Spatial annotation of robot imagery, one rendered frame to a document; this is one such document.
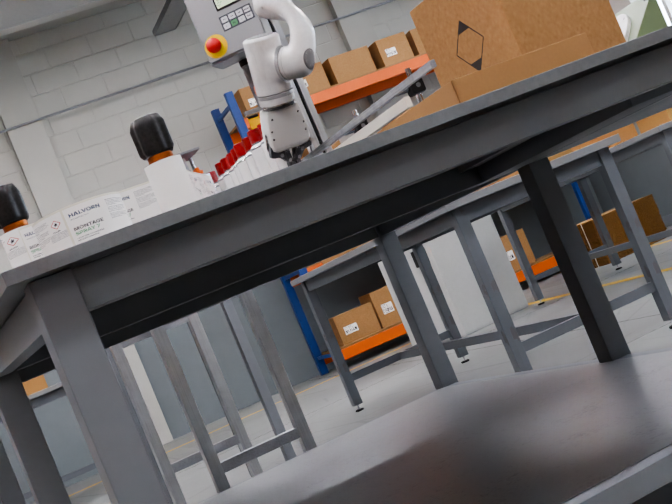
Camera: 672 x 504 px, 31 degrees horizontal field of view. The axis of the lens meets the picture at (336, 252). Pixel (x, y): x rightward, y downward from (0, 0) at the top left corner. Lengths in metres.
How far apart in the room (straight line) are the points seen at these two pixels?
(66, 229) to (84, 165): 8.12
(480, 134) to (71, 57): 9.21
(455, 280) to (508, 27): 6.19
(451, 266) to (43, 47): 4.37
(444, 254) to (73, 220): 6.01
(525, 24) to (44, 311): 1.13
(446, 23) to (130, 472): 1.23
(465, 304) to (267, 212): 6.77
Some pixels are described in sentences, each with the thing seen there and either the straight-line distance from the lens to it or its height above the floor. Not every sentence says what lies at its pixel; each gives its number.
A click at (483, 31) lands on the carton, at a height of 0.99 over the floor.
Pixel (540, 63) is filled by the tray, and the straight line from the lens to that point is 1.92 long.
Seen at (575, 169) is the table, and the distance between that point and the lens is 4.77.
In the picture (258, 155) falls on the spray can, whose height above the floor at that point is 1.02.
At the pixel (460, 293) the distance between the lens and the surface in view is 8.43.
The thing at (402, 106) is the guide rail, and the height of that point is 0.90.
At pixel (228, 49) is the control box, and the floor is 1.30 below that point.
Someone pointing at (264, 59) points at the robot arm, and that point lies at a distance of 2.74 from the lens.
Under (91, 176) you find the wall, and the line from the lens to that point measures 10.68.
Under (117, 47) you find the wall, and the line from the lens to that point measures 11.02.
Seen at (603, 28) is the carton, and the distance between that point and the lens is 2.41.
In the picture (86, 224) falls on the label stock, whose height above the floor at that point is 0.97.
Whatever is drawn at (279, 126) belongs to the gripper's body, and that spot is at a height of 1.04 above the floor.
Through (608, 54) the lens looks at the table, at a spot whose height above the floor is 0.82.
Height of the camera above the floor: 0.65
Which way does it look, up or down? 2 degrees up
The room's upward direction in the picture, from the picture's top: 23 degrees counter-clockwise
